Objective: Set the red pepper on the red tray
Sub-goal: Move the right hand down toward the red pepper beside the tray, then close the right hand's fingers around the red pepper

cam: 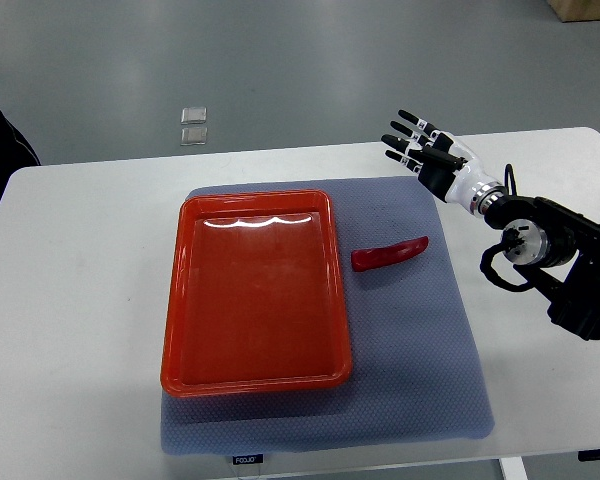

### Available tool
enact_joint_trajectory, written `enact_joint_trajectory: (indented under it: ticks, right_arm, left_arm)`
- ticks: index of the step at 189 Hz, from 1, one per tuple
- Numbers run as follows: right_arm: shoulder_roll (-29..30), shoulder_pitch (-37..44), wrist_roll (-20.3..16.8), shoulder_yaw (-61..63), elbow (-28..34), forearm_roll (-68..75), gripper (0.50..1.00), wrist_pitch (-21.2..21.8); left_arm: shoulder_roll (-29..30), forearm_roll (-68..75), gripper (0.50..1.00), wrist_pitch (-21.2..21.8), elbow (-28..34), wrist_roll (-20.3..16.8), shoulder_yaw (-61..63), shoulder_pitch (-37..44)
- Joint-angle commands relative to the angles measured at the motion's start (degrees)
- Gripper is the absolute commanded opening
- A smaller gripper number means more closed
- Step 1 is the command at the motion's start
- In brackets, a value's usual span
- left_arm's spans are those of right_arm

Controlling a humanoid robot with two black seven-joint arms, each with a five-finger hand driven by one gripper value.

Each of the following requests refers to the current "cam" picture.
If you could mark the red pepper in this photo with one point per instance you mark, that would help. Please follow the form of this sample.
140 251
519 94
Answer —
379 257

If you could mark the red plastic tray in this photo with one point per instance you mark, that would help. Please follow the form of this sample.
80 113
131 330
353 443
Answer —
256 301

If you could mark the black table label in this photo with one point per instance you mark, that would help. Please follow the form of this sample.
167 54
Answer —
250 459

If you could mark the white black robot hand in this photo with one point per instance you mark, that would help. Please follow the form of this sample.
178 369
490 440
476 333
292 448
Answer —
451 171

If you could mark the upper floor outlet plate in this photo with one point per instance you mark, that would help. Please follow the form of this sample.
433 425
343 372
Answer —
193 115

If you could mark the black table controller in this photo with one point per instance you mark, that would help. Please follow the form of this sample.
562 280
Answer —
589 455

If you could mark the blue-grey mesh mat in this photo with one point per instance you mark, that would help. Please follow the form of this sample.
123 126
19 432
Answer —
416 373

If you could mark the cardboard box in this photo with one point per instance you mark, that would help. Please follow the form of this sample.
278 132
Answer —
576 10

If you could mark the white table leg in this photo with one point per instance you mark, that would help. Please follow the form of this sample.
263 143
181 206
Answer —
512 468

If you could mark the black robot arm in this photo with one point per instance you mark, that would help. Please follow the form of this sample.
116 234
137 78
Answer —
544 246

